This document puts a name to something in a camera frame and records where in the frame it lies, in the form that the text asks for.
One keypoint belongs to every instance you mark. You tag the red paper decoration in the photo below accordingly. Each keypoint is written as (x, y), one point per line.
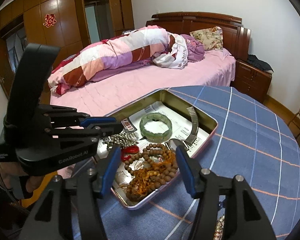
(49, 20)

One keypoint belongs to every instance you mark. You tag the blue checked tablecloth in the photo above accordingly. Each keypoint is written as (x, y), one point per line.
(252, 142)

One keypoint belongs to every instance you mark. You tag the dark clothing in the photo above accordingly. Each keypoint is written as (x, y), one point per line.
(260, 63)

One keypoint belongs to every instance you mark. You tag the silver wristwatch with metal band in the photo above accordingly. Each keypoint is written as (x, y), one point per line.
(193, 122)

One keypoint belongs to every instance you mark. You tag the wooden bed pink sheet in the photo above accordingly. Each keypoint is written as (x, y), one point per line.
(130, 87)

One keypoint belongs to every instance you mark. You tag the rattan chair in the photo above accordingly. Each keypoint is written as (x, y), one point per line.
(298, 120)

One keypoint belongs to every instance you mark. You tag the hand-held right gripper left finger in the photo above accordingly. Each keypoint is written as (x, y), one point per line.
(110, 170)

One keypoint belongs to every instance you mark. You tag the white floral blanket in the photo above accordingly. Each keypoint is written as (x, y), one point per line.
(175, 57)

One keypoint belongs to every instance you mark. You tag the person's left forearm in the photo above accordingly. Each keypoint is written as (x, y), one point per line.
(5, 170)

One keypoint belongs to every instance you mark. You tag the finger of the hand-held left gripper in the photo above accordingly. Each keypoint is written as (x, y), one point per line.
(112, 129)
(100, 122)

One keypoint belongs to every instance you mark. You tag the wooden bed headboard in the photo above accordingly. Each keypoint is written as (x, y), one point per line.
(232, 32)

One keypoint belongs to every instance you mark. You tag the pink patchwork quilt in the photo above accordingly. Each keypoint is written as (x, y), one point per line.
(102, 55)

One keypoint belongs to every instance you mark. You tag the wooden nightstand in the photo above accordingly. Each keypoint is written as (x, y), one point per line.
(252, 82)

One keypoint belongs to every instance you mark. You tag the floral pillow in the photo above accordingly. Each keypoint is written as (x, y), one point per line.
(210, 37)

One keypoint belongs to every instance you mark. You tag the wooden wardrobe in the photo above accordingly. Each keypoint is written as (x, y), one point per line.
(65, 5)

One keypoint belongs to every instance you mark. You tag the purple blanket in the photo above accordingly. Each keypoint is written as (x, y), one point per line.
(196, 50)

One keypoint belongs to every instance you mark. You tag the pink tin box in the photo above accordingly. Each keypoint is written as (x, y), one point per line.
(180, 102)

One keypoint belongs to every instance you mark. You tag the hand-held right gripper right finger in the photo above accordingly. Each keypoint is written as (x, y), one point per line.
(187, 170)

